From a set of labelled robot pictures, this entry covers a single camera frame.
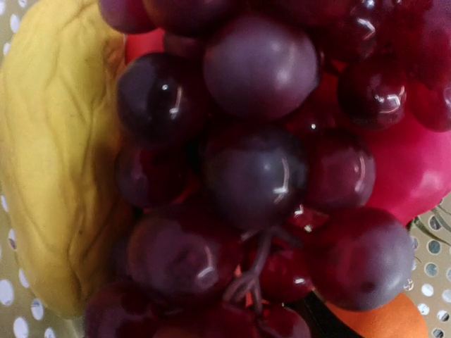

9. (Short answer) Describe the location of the dark red grape bunch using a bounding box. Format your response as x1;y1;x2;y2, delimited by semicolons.
84;1;450;337

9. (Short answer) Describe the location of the yellow corn cob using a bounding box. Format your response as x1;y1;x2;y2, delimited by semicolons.
1;1;133;318

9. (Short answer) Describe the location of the red strawberry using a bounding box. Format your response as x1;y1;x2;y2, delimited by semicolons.
125;29;165;64

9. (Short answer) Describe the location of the red apple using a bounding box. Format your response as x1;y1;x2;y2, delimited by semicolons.
360;114;450;224

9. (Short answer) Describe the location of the orange fruit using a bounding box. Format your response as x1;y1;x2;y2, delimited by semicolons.
326;293;428;338

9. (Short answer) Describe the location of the green plastic basket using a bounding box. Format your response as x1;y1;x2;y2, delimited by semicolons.
0;0;451;338

